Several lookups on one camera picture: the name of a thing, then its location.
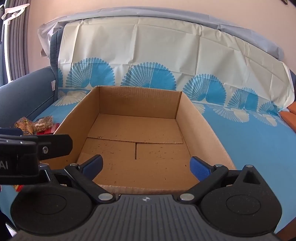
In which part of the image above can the grey cover sheet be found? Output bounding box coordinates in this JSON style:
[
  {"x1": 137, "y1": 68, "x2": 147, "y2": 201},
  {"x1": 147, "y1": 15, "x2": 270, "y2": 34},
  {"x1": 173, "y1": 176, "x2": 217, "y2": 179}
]
[{"x1": 37, "y1": 6, "x2": 285, "y2": 61}]

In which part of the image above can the white clothes hanger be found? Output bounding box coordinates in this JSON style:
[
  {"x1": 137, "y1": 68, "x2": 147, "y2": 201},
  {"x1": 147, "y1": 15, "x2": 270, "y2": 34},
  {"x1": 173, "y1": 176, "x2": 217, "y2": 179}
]
[{"x1": 1, "y1": 2, "x2": 30, "y2": 20}]

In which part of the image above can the clear bag of nuts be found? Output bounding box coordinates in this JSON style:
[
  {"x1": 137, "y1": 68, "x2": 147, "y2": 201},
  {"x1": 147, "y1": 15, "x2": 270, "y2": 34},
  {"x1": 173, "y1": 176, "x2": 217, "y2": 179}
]
[{"x1": 33, "y1": 115, "x2": 54, "y2": 132}]

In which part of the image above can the brown cardboard box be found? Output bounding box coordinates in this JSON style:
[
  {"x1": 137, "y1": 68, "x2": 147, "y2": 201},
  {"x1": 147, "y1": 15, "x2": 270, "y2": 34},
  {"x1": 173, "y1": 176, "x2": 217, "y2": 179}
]
[{"x1": 40, "y1": 85, "x2": 236, "y2": 195}]

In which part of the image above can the grey curtain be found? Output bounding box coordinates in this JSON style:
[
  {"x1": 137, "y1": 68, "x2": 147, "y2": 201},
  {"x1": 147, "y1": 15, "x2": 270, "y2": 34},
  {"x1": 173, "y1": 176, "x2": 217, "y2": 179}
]
[{"x1": 0, "y1": 0, "x2": 30, "y2": 84}]

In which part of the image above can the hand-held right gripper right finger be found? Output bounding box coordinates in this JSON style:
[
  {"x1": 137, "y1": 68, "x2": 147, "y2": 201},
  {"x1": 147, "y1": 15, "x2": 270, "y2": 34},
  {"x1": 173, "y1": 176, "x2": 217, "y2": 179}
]
[{"x1": 177, "y1": 156, "x2": 264, "y2": 205}]

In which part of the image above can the red packet with white label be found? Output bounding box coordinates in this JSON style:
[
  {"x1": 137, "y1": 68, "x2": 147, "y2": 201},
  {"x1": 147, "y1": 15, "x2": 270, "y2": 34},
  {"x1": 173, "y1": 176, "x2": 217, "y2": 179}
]
[{"x1": 37, "y1": 124, "x2": 60, "y2": 135}]

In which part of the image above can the round cracker packet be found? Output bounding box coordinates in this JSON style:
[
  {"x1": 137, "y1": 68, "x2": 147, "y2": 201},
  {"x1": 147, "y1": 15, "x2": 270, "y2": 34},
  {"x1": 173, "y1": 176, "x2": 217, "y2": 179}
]
[{"x1": 14, "y1": 117, "x2": 36, "y2": 135}]

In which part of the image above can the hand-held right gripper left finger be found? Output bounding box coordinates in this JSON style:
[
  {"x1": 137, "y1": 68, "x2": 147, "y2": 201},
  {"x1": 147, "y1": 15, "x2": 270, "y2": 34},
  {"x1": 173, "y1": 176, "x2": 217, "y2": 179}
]
[{"x1": 38, "y1": 154, "x2": 118, "y2": 205}]

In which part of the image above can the blue fan-print cover sheet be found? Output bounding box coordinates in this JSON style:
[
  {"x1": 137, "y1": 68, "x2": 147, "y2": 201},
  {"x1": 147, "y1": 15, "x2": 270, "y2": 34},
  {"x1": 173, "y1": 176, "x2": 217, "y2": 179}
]
[{"x1": 0, "y1": 17, "x2": 296, "y2": 234}]

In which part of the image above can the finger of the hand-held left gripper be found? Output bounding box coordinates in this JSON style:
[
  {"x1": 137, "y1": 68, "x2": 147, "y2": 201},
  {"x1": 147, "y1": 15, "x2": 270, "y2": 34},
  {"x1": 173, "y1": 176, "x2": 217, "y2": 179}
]
[{"x1": 36, "y1": 134, "x2": 73, "y2": 162}]

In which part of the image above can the orange cushion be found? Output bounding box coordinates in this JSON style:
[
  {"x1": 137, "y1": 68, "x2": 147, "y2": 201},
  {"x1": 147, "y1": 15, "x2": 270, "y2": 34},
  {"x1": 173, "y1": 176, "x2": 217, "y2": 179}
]
[{"x1": 279, "y1": 111, "x2": 296, "y2": 133}]

